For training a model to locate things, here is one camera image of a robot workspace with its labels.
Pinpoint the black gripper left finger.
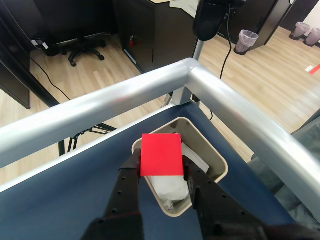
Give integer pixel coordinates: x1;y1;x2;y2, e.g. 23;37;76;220
80;148;146;240

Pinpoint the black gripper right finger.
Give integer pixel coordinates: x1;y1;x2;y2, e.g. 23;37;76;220
181;154;271;240

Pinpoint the red cube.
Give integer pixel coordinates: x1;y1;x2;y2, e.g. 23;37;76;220
139;133;185;177

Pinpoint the beige plastic box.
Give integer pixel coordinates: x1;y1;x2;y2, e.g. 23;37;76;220
131;116;229;218

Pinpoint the black box with white label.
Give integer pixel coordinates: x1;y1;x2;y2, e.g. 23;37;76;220
31;37;61;57

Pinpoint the white padding tissue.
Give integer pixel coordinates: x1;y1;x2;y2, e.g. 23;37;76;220
147;142;211;210

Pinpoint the dark grey cloth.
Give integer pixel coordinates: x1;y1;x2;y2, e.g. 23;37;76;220
246;109;320;240

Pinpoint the black tripod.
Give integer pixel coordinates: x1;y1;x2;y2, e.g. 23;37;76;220
58;122;118;157

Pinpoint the black office chair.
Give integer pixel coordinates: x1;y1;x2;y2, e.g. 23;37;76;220
61;32;107;68

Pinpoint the silver stand pole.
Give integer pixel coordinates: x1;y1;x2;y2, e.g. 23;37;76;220
193;37;210;62

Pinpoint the trash bin with clear liner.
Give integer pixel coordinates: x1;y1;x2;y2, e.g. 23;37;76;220
304;27;320;47
289;21;312;41
234;29;260;56

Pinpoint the red floor tape strip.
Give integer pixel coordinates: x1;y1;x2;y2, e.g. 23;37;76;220
304;63;320;75

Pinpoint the dark office desk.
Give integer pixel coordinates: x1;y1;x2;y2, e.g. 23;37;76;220
0;0;61;110

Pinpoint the black oval webcam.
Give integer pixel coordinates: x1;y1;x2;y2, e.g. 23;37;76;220
192;0;247;42

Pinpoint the dark office partition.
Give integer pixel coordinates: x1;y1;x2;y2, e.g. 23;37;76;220
217;0;320;47

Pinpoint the white paper sheet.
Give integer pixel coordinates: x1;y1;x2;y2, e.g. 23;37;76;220
169;0;201;13

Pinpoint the silver cart rail frame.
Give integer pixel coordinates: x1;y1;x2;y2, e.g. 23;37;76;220
0;57;320;221

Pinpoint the black floor cable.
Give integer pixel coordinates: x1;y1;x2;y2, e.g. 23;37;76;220
29;57;69;101

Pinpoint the black webcam cable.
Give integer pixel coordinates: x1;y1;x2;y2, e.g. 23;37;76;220
208;7;233;121

